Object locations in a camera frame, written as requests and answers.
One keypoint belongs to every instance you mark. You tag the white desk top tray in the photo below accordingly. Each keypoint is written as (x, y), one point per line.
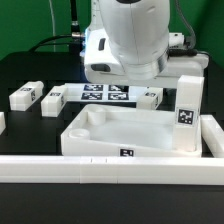
(103, 130)

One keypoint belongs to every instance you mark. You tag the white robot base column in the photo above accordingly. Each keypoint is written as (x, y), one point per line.
(95, 23)

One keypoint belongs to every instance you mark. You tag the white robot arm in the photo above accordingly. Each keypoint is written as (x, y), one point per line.
(133, 47)

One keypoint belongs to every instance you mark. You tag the white front fence bar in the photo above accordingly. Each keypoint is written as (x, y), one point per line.
(111, 170)

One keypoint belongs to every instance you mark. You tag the white fence bar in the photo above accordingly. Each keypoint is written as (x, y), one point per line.
(213, 135)
(111, 170)

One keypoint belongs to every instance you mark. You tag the white right fence bar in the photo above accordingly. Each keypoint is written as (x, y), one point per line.
(213, 135)

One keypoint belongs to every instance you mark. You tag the white block at left edge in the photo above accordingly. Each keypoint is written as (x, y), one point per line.
(2, 122)

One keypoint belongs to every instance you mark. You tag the white marker base plate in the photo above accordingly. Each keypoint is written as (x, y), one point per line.
(87, 92)

